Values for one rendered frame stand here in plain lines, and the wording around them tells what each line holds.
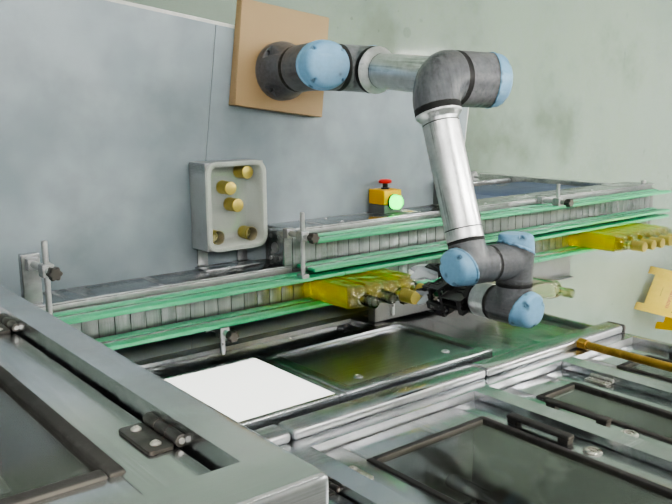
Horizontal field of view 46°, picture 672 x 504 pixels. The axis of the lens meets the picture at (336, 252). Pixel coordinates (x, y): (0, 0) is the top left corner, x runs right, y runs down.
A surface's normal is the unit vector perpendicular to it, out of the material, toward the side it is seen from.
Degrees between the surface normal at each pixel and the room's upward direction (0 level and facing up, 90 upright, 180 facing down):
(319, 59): 12
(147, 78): 0
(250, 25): 4
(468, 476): 90
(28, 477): 90
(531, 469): 90
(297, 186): 0
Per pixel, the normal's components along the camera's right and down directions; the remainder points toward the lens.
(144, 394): 0.00, -0.98
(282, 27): 0.57, 0.11
